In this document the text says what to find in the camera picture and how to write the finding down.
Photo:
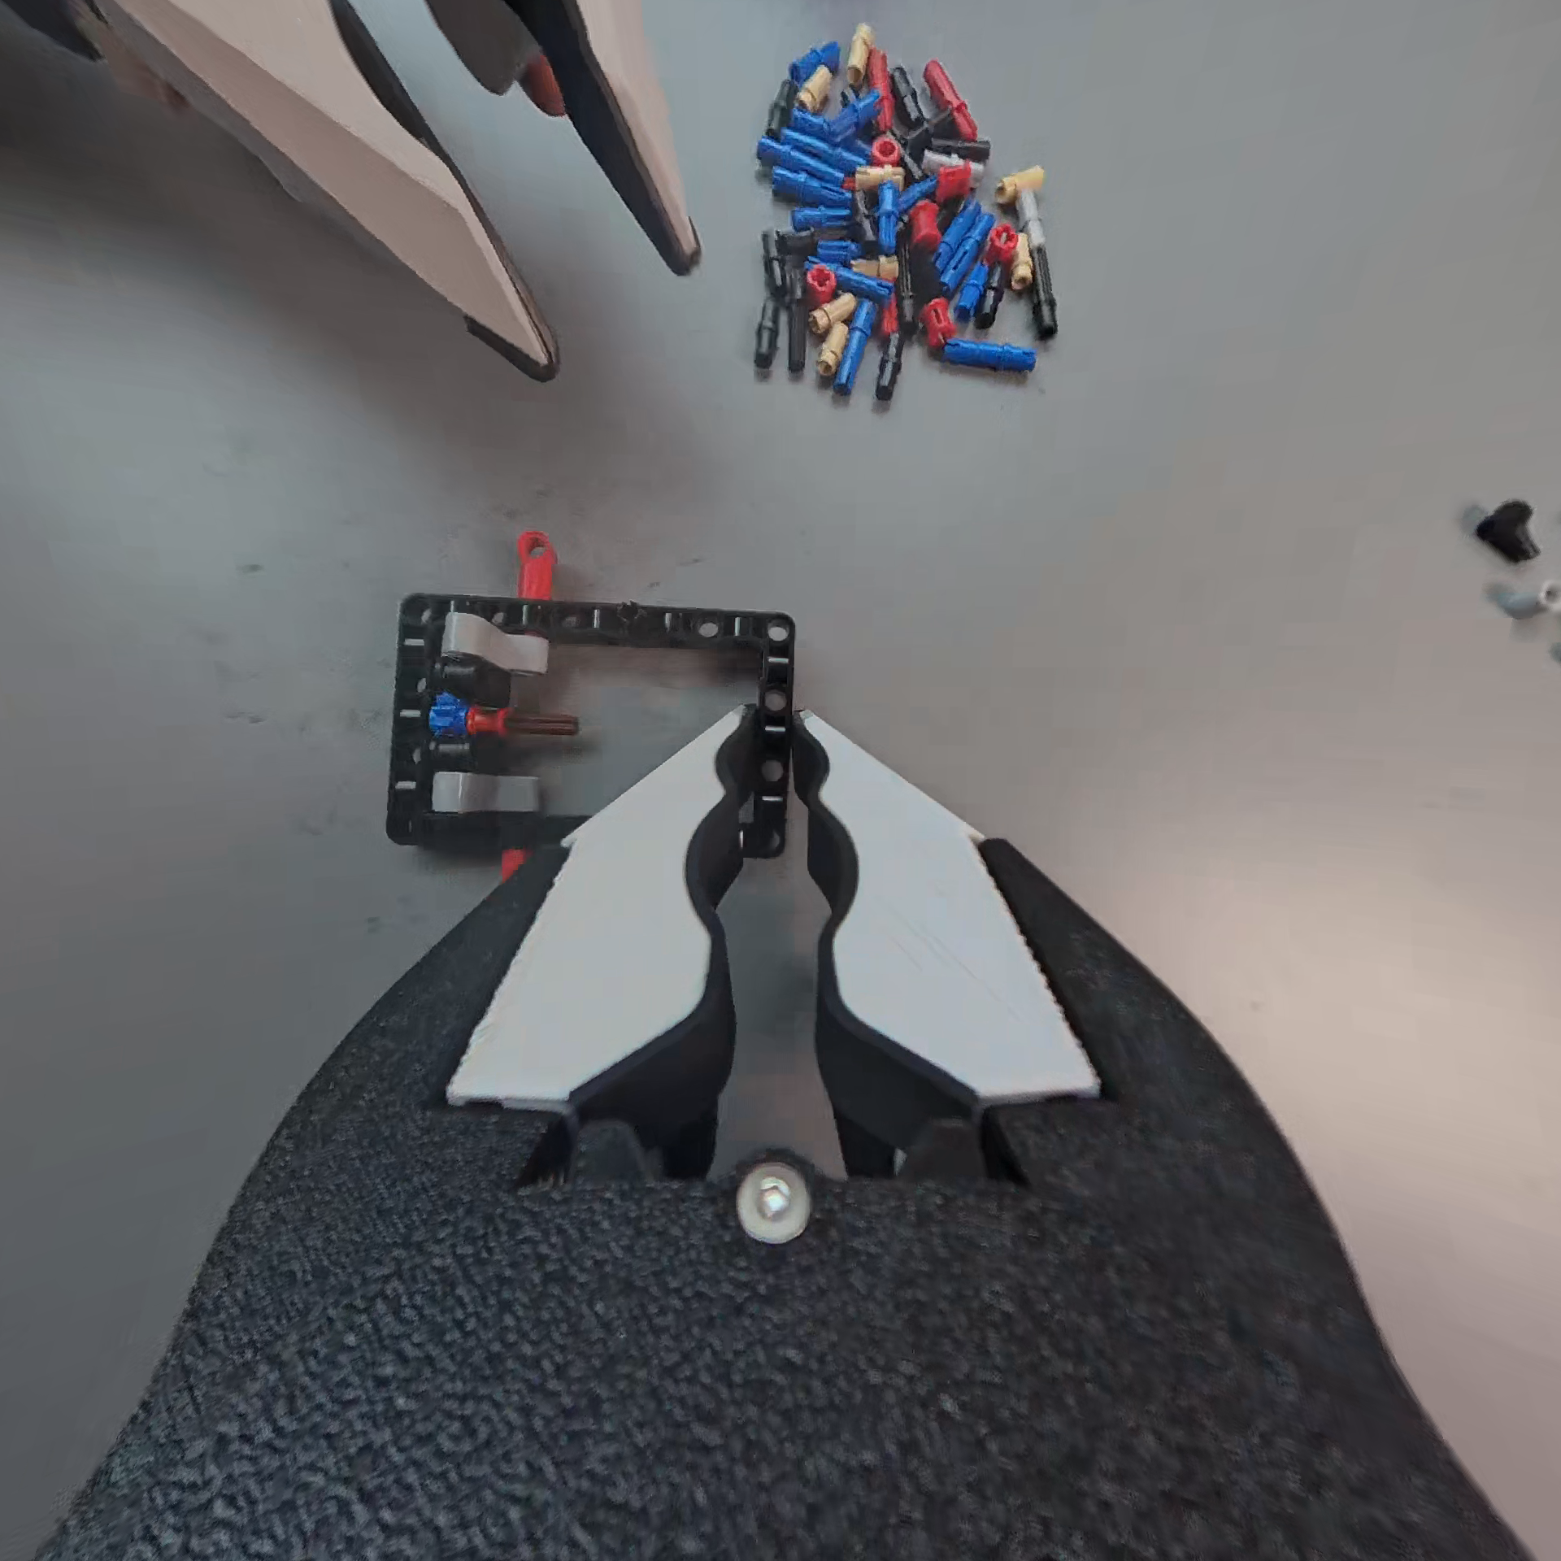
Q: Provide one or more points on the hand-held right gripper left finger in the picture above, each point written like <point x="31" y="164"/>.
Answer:
<point x="598" y="964"/>

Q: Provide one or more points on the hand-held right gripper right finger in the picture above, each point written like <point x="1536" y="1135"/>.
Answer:
<point x="938" y="964"/>

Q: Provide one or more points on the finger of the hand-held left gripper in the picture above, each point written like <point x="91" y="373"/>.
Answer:
<point x="627" y="135"/>
<point x="365" y="158"/>

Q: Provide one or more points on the black toy brick frame assembly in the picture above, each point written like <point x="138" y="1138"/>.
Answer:
<point x="774" y="684"/>

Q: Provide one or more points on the pile of toy connector pins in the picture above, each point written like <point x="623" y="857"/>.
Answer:
<point x="889" y="208"/>

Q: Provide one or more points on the small grey toy piece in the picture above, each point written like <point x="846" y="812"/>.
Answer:
<point x="1524" y="599"/>

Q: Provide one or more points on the small black toy piece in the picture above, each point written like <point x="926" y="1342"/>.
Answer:
<point x="1508" y="533"/>

